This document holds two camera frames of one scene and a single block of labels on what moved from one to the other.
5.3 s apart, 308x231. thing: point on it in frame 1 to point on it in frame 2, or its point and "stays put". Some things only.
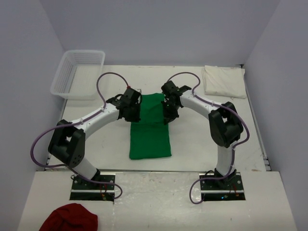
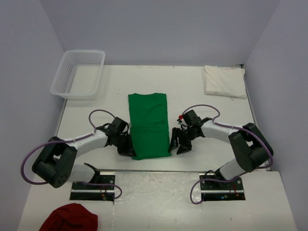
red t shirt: x=71 y=217 stays put
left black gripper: x=136 y=117 to x=128 y=146
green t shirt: x=149 y=137 stays put
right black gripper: x=168 y=117 to x=174 y=144
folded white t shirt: x=222 y=81 stays put
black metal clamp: x=83 y=189 stays put
